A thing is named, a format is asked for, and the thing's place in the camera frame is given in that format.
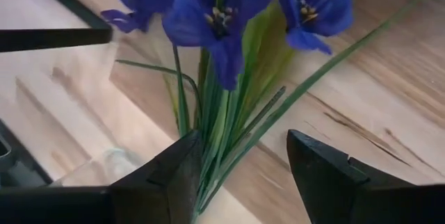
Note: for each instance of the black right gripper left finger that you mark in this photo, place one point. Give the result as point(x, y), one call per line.
point(139, 203)

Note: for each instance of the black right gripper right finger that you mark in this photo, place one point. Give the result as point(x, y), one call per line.
point(347, 199)

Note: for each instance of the clear glass vase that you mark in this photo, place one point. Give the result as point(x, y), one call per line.
point(118, 166)

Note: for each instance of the purple artificial flower bunch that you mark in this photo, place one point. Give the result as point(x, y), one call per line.
point(215, 18)

